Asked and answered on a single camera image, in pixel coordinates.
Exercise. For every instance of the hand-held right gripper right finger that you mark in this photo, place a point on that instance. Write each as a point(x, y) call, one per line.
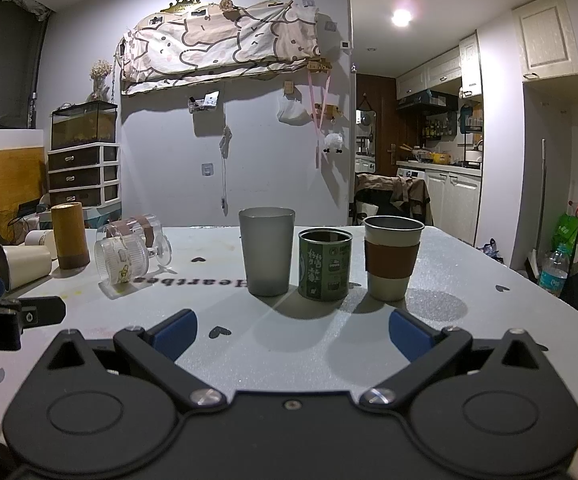
point(408, 335)

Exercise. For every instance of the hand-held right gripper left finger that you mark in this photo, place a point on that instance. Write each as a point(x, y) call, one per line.
point(176, 334)

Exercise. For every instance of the small white paper cup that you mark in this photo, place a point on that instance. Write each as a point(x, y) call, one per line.
point(40, 238)

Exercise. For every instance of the paper cup with brown sleeve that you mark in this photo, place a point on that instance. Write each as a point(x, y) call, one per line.
point(391, 262)

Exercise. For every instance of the clear plastic cup yellow label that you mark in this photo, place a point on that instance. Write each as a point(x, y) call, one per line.
point(119, 260)

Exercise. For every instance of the grey plastic cup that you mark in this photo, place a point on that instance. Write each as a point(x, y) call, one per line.
point(267, 255)

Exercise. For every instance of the brown cardboard tube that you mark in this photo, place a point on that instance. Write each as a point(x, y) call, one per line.
point(69, 235)

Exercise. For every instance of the green tin can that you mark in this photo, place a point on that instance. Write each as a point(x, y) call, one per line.
point(325, 270)

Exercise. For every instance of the white kitchen base cabinet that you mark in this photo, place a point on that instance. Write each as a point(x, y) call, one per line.
point(454, 205)

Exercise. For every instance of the chair with brown jacket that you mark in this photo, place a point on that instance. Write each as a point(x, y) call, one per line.
point(394, 197)

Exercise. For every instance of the white drawer unit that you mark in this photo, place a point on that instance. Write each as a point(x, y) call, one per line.
point(84, 175)

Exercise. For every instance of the clear water bottle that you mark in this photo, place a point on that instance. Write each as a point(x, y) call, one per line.
point(554, 272)

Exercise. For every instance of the white washing machine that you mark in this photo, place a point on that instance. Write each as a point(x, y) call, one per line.
point(411, 174)

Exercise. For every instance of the glass fish tank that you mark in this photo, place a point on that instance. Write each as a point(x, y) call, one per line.
point(84, 125)

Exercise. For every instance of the green shopping bag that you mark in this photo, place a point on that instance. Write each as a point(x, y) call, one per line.
point(566, 230)

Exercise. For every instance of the white plush sheep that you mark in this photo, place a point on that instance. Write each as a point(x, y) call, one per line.
point(333, 143)

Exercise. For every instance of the black kitchen shelf rack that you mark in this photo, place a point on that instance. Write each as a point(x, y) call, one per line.
point(441, 115)

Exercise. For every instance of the dried flower bunch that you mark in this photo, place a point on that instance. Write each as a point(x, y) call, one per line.
point(100, 75)

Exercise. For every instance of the pink ribbon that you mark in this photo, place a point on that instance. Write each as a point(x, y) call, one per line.
point(319, 110)

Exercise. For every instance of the white hanging bag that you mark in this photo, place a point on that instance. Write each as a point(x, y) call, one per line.
point(290, 110)

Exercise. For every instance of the printed blanket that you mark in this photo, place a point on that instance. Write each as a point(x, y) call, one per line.
point(219, 42)

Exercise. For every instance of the ceiling spot light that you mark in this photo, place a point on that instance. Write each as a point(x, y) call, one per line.
point(401, 17)

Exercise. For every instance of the gold crown decoration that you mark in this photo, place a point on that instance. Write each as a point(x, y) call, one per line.
point(183, 5)

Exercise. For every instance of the clear wall pouch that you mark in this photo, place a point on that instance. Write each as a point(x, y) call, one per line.
point(204, 101)

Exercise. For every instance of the white kitchen wall cabinets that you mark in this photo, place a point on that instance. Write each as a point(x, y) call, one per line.
point(439, 72)

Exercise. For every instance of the tall white wall cabinet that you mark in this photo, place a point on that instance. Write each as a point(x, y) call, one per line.
point(549, 35)

